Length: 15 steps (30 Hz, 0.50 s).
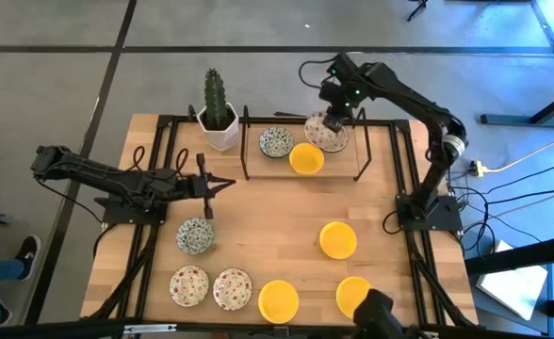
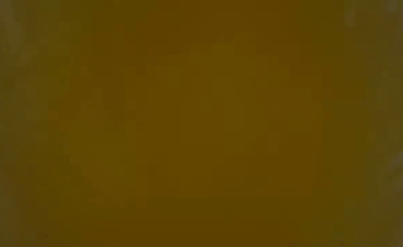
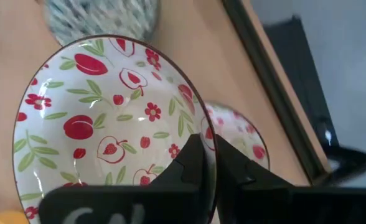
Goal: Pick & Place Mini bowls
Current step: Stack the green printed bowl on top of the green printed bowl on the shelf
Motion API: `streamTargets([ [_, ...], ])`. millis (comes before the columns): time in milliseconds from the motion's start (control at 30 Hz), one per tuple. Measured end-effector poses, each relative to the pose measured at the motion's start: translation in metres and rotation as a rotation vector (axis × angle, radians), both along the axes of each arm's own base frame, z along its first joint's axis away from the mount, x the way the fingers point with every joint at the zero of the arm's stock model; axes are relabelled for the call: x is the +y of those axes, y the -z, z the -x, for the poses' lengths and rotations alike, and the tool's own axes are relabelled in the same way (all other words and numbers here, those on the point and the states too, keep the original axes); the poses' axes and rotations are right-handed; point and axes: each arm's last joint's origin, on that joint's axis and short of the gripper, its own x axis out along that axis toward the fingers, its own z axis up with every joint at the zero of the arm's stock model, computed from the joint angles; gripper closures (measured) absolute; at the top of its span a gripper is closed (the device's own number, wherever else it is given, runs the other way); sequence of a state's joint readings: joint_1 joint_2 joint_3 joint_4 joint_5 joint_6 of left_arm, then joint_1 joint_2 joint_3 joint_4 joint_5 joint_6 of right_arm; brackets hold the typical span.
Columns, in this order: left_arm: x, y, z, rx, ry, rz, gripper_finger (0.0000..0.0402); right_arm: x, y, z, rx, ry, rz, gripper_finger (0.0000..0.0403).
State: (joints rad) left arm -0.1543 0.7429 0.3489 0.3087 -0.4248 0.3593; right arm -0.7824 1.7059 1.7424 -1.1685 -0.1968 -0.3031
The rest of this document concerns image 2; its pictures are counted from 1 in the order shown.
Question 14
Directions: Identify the yellow mini bowl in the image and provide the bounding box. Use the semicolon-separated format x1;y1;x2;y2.
0;0;403;247

